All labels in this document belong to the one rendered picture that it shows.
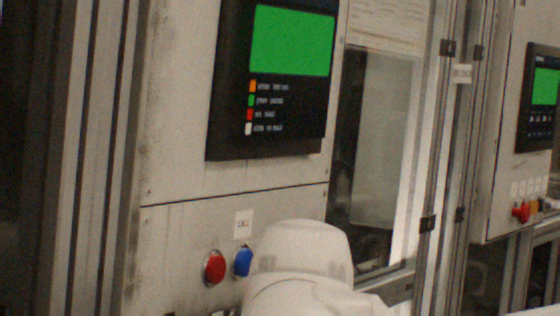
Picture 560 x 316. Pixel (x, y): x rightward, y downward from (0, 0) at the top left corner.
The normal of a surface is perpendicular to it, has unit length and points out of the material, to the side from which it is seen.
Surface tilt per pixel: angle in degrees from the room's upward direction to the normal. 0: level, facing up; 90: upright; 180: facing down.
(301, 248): 63
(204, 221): 90
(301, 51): 90
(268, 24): 90
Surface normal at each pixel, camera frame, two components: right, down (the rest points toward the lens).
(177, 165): 0.89, 0.14
